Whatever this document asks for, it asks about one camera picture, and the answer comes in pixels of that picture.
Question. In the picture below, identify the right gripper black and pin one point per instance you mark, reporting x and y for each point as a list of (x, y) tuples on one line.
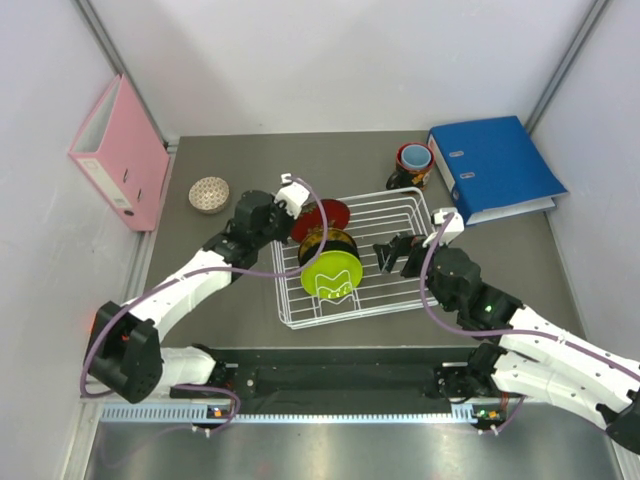
[(400, 246)]

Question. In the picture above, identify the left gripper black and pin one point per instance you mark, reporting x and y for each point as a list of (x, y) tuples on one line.
[(288, 217)]

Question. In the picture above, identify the red floral bowl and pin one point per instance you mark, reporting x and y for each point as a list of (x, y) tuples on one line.
[(336, 212)]

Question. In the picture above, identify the patterned small bowl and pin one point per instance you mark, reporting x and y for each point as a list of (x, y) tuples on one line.
[(209, 195)]

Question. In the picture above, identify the black skull mug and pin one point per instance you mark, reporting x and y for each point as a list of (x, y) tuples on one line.
[(404, 178)]

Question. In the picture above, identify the light blue cup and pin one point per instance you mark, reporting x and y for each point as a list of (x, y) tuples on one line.
[(416, 156)]

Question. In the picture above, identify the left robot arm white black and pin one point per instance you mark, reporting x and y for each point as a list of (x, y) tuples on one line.
[(125, 353)]

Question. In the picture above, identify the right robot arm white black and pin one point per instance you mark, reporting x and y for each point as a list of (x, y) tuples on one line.
[(521, 352)]

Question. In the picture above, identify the black gold plate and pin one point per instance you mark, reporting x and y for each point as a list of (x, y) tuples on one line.
[(337, 240)]

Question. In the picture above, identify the lime green plate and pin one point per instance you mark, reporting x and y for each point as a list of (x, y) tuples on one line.
[(333, 275)]

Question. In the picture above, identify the blue binder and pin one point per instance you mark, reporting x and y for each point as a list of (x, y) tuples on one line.
[(493, 170)]

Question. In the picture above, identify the pink binder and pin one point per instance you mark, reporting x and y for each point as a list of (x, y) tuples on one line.
[(121, 154)]

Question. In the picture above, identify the white wire dish rack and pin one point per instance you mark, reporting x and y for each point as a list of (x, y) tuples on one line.
[(375, 218)]

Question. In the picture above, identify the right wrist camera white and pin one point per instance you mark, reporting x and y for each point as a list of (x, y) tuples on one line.
[(448, 225)]

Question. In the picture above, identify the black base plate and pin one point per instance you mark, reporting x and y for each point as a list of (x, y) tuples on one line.
[(378, 380)]

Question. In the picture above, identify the slotted cable duct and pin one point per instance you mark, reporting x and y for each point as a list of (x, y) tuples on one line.
[(203, 414)]

